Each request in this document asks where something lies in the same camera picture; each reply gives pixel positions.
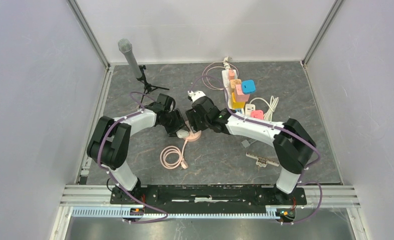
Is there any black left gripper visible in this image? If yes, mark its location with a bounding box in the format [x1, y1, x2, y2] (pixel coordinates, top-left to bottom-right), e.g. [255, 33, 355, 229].
[160, 109, 189, 138]

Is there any round pink power socket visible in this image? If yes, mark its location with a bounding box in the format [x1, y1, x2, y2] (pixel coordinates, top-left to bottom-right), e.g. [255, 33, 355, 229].
[184, 121, 202, 142]

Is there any long white power strip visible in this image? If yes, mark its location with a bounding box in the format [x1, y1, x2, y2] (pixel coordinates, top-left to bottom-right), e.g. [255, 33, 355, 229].
[221, 69, 244, 115]

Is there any light blue plug adapter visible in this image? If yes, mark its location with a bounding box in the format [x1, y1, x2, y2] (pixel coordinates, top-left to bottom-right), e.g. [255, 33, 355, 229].
[241, 79, 256, 95]

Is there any white plug adapter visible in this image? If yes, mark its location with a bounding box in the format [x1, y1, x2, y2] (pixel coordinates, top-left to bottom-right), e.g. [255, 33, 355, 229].
[176, 129, 190, 139]

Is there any pink cube socket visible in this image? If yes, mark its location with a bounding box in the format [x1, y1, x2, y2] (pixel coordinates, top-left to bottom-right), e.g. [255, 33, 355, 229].
[233, 84, 250, 103]

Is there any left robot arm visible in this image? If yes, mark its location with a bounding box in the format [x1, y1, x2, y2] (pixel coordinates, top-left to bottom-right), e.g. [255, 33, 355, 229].
[86, 93, 189, 204]

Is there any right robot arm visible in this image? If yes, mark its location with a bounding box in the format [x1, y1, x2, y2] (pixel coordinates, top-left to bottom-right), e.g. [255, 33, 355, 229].
[186, 91, 318, 204]

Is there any yellow cube socket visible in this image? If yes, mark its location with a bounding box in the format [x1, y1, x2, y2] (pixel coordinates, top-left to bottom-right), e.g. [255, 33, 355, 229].
[231, 93, 246, 110]

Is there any tan patterned cube socket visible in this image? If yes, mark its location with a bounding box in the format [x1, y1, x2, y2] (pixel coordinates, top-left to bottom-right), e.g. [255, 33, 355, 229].
[229, 79, 241, 90]

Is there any small salmon plug adapter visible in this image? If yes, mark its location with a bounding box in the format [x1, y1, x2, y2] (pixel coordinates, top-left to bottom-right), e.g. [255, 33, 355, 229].
[228, 69, 236, 80]

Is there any pink red plug adapter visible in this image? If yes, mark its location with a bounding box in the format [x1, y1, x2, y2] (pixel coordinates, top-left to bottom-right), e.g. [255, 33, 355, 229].
[250, 110, 264, 120]

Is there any small white power strip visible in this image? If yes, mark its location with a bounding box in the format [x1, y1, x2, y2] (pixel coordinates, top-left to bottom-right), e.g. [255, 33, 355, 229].
[244, 103, 256, 117]

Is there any grey plastic clip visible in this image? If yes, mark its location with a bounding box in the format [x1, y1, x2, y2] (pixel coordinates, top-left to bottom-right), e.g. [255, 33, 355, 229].
[241, 139, 256, 148]

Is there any beige comb strip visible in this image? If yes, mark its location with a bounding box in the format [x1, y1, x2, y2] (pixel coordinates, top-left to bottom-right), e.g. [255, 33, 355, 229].
[245, 152, 280, 168]

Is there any grey microphone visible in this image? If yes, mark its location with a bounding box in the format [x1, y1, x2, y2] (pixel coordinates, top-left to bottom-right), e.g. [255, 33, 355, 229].
[118, 38, 143, 81]

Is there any pink coiled socket cable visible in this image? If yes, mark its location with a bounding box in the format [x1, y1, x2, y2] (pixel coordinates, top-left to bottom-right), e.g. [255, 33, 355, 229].
[159, 139, 189, 170]

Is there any white power strip cable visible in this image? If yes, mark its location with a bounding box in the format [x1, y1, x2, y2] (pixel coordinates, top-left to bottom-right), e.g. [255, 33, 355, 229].
[249, 95, 280, 123]

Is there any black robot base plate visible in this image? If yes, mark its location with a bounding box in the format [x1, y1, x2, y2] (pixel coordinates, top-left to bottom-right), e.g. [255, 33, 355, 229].
[110, 184, 307, 215]

